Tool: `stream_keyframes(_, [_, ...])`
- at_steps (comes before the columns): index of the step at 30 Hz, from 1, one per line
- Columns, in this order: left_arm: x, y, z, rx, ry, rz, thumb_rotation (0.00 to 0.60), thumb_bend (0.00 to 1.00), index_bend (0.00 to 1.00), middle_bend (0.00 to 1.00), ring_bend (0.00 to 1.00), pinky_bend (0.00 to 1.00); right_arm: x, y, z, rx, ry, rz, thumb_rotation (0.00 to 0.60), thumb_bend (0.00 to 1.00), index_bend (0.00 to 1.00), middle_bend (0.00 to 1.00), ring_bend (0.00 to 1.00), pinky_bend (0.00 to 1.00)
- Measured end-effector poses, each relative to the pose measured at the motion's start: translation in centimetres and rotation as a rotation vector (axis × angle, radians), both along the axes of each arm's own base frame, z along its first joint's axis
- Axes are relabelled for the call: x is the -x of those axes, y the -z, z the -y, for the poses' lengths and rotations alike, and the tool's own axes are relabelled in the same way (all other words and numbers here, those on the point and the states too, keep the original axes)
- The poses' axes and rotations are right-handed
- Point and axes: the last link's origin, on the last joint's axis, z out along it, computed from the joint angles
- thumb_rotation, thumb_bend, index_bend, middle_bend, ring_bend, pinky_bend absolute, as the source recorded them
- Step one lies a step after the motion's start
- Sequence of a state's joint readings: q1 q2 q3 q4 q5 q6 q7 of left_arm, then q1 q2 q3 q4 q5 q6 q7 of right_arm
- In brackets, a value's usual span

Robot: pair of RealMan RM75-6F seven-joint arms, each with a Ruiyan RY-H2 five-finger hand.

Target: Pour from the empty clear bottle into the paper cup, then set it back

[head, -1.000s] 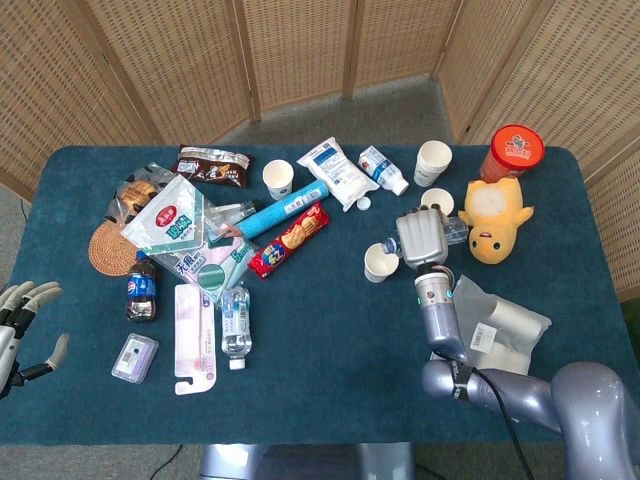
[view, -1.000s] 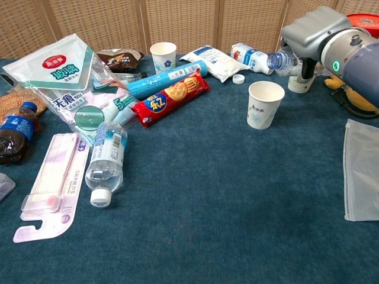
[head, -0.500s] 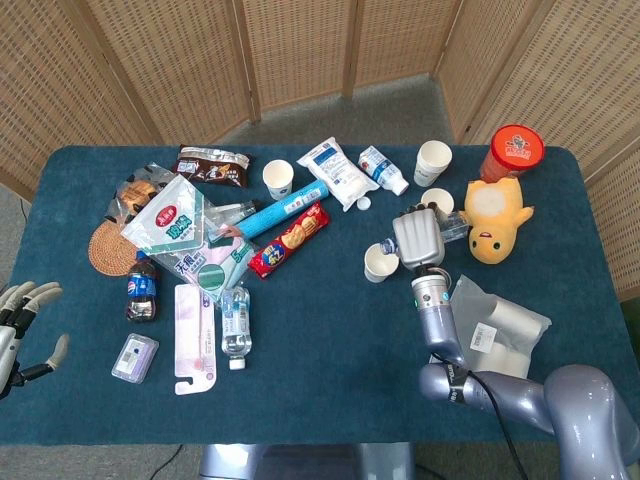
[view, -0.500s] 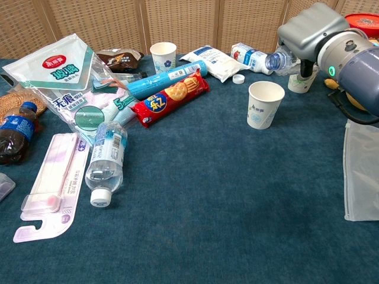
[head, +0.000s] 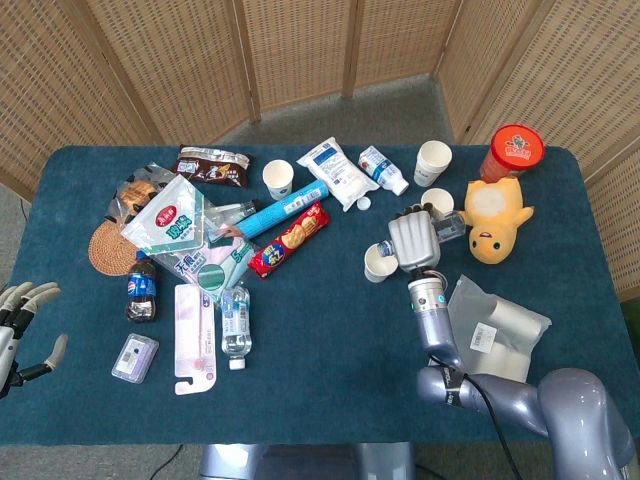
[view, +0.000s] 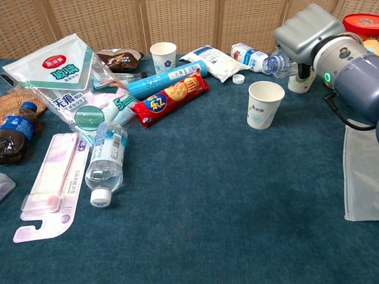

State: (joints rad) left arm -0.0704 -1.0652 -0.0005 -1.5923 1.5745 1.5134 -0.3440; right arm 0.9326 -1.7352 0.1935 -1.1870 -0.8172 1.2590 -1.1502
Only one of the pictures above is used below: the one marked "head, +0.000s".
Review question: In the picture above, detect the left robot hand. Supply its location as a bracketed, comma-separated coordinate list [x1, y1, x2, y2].
[0, 281, 69, 401]

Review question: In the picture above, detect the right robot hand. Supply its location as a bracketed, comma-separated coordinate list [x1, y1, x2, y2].
[387, 201, 443, 274]

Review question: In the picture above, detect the clear bottle with blue neck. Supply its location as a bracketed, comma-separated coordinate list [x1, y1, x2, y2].
[374, 209, 469, 257]

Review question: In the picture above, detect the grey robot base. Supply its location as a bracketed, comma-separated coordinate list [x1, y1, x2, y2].
[198, 442, 417, 480]

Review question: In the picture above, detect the small white blue milk bottle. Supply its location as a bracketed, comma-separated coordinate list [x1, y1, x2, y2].
[357, 145, 410, 197]

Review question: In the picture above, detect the small cola bottle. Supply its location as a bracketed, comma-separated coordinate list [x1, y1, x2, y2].
[124, 251, 159, 324]

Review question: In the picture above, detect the water bottle with white cap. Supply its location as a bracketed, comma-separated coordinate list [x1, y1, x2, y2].
[220, 284, 253, 371]

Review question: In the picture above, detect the paper cup with green flower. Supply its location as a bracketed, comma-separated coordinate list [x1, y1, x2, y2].
[420, 187, 455, 221]

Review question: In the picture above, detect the paper cup with pale print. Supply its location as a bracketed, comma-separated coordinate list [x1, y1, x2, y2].
[363, 243, 401, 285]

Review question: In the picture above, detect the paper cup top right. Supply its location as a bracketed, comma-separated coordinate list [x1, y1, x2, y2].
[413, 140, 454, 188]

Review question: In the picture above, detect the yellow plush duck toy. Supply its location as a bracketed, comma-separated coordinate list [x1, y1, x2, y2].
[458, 177, 535, 265]

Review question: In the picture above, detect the woven round coaster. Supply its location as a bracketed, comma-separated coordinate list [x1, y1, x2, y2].
[88, 220, 140, 276]

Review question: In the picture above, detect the white milk pouch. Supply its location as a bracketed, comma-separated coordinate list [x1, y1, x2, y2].
[296, 137, 381, 213]

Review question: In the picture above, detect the frosted zip bag with rolls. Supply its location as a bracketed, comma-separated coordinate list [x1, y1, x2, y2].
[434, 274, 553, 386]

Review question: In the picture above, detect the small clear purple box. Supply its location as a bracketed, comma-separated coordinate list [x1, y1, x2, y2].
[110, 332, 160, 385]

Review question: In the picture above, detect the red cracker package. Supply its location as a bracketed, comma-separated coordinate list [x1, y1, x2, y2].
[248, 201, 332, 281]

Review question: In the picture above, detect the blue table cloth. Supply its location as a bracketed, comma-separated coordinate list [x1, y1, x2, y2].
[0, 144, 631, 446]

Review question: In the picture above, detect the red canister with orange lid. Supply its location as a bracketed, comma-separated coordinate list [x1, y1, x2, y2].
[479, 124, 545, 184]

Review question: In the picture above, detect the blue tube roll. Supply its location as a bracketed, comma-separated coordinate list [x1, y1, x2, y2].
[235, 180, 330, 240]

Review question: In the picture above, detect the cookie in clear wrapper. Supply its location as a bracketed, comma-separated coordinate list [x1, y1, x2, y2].
[105, 162, 176, 224]

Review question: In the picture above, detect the paper cup with blue flower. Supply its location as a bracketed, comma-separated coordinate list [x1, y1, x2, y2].
[262, 159, 295, 202]

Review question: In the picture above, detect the white green glass cloth bag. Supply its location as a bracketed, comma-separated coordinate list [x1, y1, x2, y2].
[120, 173, 207, 259]

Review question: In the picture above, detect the pink toothbrush package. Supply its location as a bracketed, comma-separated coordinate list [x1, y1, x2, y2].
[173, 283, 219, 397]

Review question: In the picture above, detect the pastel cleaning cloth package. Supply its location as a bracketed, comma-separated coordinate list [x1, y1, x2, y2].
[149, 219, 261, 305]

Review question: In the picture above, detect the brown chocolate snack package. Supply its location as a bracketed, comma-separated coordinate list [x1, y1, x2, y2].
[171, 144, 253, 189]

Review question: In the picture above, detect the woven bamboo folding screen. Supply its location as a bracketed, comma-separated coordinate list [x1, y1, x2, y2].
[433, 0, 640, 301]
[0, 0, 464, 204]

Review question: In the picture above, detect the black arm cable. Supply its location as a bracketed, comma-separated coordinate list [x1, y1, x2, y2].
[467, 372, 524, 480]

